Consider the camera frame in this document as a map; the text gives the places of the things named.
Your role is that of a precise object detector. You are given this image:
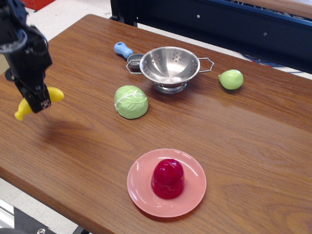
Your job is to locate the pink plastic plate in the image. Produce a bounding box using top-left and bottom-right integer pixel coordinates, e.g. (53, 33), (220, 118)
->
(127, 149), (207, 217)

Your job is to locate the grey metal stand base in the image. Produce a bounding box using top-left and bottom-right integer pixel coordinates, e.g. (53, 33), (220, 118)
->
(0, 199), (89, 234)

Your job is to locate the green toy apple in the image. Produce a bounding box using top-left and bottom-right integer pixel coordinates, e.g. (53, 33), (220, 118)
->
(218, 69), (244, 90)

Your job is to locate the green toy cabbage half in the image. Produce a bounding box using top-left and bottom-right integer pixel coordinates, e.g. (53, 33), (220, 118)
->
(115, 85), (149, 119)

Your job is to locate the red toy cabbage half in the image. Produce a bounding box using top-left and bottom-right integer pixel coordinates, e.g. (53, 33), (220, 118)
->
(151, 158), (185, 199)

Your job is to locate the yellow toy banana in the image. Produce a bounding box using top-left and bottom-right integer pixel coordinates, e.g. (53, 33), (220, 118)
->
(15, 87), (64, 121)

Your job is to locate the dark blue metal frame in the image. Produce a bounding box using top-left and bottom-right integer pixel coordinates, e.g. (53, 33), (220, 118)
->
(111, 0), (312, 73)

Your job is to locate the blue handled measuring scoop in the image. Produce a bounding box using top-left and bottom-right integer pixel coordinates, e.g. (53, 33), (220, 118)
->
(114, 42), (144, 70)

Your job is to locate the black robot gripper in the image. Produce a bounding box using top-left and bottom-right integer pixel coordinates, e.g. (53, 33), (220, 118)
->
(0, 25), (52, 113)

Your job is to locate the steel colander with handles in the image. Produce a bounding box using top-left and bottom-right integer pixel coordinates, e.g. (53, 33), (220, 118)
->
(138, 46), (215, 94)

